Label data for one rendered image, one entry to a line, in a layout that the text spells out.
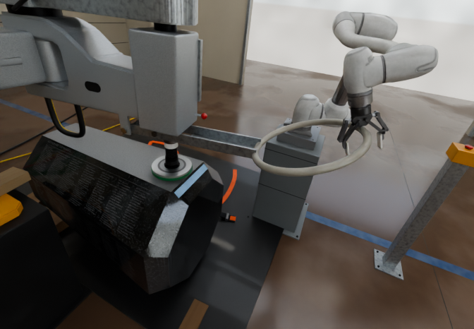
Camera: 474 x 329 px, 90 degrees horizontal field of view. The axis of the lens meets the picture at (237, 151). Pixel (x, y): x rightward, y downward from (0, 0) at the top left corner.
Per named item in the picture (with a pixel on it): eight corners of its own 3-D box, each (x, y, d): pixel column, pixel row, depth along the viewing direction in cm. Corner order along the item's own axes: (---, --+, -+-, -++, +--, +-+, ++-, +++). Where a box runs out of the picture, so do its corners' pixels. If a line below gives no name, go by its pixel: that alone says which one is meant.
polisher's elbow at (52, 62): (47, 85, 113) (34, 39, 103) (23, 77, 119) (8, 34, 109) (84, 78, 128) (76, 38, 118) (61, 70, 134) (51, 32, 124)
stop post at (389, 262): (403, 280, 179) (498, 161, 124) (374, 268, 185) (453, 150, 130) (399, 259, 195) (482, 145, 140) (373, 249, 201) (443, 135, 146)
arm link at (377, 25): (315, 114, 186) (343, 119, 184) (315, 128, 176) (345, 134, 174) (359, 6, 127) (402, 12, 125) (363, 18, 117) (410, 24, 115)
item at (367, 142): (240, 182, 91) (238, 176, 90) (263, 131, 132) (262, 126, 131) (386, 171, 73) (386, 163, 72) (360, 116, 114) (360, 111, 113)
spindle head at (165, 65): (110, 126, 114) (90, 22, 92) (138, 111, 133) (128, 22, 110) (178, 143, 108) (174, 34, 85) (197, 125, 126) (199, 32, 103)
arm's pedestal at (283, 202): (262, 188, 256) (276, 120, 216) (308, 204, 241) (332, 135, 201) (245, 218, 216) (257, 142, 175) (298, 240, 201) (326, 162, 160)
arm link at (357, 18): (338, 14, 118) (366, 18, 117) (335, 3, 130) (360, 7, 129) (329, 41, 127) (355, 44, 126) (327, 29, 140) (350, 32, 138)
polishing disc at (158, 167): (173, 152, 143) (173, 150, 142) (199, 165, 134) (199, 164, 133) (143, 167, 127) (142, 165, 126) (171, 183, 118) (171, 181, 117)
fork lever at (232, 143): (118, 134, 117) (116, 125, 115) (142, 120, 133) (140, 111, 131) (253, 163, 103) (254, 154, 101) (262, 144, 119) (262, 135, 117)
